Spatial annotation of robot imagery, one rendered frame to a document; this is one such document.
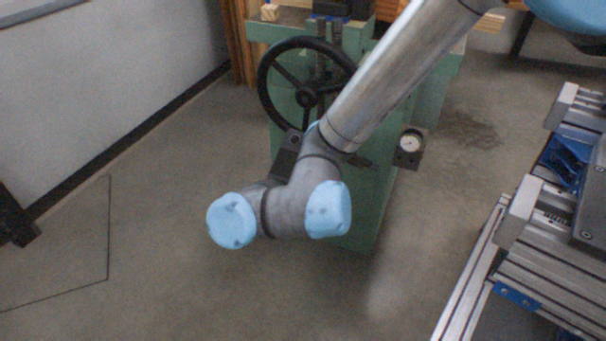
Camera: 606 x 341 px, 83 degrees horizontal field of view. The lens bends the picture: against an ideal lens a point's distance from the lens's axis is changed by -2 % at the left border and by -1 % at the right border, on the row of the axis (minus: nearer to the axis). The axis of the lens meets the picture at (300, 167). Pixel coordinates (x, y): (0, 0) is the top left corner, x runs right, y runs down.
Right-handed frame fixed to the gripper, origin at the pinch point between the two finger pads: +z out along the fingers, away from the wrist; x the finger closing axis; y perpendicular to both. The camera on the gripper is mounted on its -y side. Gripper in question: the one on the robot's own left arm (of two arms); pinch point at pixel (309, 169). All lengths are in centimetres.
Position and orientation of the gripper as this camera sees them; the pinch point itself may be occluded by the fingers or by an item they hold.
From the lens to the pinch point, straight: 78.8
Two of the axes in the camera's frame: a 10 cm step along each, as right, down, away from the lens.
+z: 3.4, -1.5, 9.3
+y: -2.0, 9.5, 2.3
